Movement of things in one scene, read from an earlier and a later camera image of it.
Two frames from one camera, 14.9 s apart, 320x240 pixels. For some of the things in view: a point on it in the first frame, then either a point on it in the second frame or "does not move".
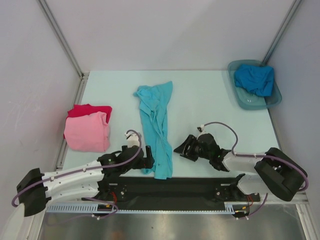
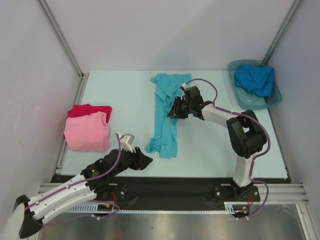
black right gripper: x=191 y=147 to x=180 y=107
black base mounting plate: x=122 y=191 does not move
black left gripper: x=145 y=162 does not move
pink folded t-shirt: x=87 y=133 does not move
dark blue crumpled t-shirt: x=257 y=79 does not move
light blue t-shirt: x=154 y=101 to x=164 y=142
